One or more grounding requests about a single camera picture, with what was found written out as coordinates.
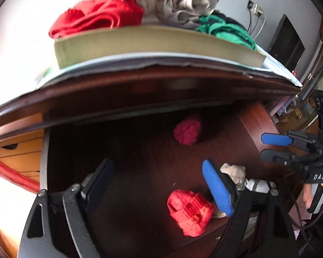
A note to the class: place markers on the dark red rolled cloth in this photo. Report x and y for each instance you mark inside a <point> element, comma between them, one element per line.
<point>187,131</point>

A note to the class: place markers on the bright red underwear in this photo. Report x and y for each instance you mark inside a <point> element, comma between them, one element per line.
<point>102,8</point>

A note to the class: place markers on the red knit cloth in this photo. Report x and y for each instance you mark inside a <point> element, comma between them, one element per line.
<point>189,212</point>

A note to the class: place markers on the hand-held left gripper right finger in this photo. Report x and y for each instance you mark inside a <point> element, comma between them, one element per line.
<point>218,189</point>

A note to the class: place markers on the green striped underwear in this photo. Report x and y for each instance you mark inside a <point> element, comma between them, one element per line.
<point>226,29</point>

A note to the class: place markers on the grey sock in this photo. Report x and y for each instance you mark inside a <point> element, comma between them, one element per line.
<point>258,186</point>

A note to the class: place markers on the person's right hand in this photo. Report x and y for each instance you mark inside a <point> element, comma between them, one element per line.
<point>307,194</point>

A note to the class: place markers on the shallow cardboard tray box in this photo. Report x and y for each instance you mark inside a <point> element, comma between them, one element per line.
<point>150,43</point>

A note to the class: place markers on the beige underwear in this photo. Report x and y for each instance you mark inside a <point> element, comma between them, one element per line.
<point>183,2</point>

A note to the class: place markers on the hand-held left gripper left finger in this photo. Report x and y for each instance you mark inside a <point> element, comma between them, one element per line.
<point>97,188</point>

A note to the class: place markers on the wooden side drawer cabinet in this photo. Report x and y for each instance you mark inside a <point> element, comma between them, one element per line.
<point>16,153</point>

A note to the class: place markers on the black flat television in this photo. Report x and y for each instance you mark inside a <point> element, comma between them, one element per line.
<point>285,43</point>

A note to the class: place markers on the wall socket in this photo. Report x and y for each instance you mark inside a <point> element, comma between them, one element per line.
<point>255,7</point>

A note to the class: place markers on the beige sock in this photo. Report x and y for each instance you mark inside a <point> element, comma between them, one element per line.
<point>234,172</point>

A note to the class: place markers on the wooden drawer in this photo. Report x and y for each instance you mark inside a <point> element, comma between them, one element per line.
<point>140,166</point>

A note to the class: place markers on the cloud print tablecloth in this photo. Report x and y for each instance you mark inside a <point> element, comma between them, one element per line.
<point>110,64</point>

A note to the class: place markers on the dark wooden dresser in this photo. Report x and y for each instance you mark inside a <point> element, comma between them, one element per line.
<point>123,86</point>

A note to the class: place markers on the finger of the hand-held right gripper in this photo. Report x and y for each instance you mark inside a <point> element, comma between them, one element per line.
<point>274,139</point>
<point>271,156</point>

